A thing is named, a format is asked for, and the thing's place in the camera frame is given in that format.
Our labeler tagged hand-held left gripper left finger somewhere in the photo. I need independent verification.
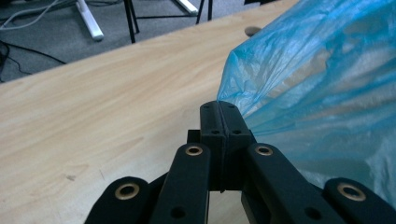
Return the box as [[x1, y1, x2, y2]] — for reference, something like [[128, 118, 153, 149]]
[[187, 100, 226, 191]]

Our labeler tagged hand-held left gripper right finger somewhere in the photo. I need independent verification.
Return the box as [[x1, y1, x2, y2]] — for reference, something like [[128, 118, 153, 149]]
[[219, 101, 257, 191]]

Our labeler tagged blue plastic bag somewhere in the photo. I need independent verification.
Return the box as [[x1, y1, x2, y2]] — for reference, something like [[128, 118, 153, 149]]
[[216, 0, 396, 210]]

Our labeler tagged black stand leg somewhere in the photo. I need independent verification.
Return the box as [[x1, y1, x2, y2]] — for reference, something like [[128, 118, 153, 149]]
[[123, 0, 140, 44], [195, 0, 215, 25]]

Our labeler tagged white stand leg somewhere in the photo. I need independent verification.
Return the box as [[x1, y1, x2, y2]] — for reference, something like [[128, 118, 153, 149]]
[[76, 0, 105, 42], [173, 0, 200, 17]]

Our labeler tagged black cable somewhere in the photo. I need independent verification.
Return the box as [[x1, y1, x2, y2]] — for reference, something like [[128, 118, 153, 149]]
[[0, 39, 67, 84]]

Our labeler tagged grey cable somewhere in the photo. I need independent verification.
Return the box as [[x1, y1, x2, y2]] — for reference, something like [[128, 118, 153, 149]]
[[0, 0, 76, 32]]

